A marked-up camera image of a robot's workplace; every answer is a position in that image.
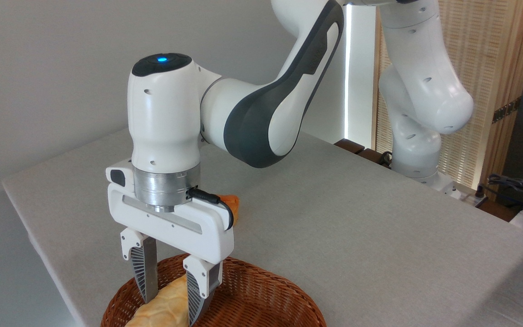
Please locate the grey tablecloth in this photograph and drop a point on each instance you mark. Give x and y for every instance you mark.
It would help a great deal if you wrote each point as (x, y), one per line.
(357, 236)

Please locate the wooden slatted folding screen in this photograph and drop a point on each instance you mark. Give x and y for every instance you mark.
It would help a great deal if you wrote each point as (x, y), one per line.
(488, 54)

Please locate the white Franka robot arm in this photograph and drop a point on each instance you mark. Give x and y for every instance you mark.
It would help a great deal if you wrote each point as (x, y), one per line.
(161, 122)

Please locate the metal screen hinge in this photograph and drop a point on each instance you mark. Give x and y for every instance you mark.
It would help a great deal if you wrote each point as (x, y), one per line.
(506, 110)

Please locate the long pale braided bread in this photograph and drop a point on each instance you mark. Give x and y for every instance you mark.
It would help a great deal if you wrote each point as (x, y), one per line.
(166, 304)

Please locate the dark brown wooden stand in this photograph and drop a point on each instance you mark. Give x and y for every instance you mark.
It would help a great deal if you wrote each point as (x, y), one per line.
(350, 146)

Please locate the round orange bread roll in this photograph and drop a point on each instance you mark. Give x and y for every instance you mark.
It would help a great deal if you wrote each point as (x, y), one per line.
(233, 204)

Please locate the brown wicker basket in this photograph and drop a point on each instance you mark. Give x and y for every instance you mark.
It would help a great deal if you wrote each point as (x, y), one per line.
(252, 295)

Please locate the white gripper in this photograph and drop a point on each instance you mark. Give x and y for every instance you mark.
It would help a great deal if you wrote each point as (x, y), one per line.
(207, 236)

